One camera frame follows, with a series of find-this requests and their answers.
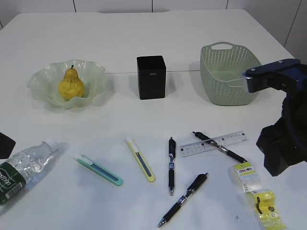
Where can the clear water bottle green label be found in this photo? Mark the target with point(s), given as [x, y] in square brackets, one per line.
[23, 167]

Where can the yellow pear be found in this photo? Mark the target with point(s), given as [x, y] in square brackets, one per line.
[71, 86]

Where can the black gel pen front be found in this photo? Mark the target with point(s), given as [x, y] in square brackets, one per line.
[196, 184]

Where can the teal utility knife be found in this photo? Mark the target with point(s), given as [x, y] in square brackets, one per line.
[103, 172]

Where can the black square pen holder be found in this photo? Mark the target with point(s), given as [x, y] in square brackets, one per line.
[151, 77]

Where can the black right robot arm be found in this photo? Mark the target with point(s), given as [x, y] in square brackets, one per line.
[294, 112]

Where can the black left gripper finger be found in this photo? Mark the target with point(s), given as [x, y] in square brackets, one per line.
[6, 146]

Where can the yellow utility knife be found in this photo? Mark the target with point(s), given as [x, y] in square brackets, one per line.
[141, 161]

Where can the black gel pen on ruler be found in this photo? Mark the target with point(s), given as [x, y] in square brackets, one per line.
[221, 148]

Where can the green woven plastic basket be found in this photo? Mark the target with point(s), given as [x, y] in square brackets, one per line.
[221, 68]

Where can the yellow plastic packaging waste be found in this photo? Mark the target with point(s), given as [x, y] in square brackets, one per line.
[261, 199]

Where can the frosted green wavy glass plate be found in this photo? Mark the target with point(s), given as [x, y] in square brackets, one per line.
[44, 83]

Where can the black gel pen middle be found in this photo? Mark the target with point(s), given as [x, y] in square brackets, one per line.
[171, 165]

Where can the blue silver wrist camera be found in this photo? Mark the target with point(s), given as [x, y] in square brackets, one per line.
[288, 75]

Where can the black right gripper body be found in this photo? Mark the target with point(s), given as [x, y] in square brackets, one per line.
[279, 149]

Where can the clear plastic ruler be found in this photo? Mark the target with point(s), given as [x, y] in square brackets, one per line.
[202, 146]

